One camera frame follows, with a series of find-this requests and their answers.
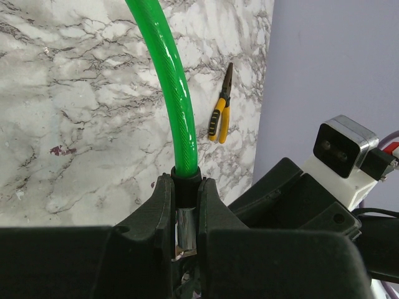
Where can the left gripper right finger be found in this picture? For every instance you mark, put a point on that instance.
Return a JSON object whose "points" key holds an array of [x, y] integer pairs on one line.
{"points": [[238, 262]]}

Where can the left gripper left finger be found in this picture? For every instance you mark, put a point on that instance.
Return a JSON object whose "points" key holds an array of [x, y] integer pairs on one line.
{"points": [[129, 260]]}

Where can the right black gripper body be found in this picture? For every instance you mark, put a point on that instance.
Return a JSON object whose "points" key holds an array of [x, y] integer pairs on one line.
{"points": [[288, 198]]}

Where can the green cable lock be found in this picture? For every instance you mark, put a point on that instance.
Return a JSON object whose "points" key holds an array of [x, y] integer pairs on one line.
{"points": [[186, 173]]}

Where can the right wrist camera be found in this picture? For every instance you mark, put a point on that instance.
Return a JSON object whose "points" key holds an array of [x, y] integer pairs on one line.
{"points": [[348, 159]]}

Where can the yellow handled pliers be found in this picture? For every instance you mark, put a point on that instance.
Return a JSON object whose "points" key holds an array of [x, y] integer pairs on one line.
{"points": [[219, 121]]}

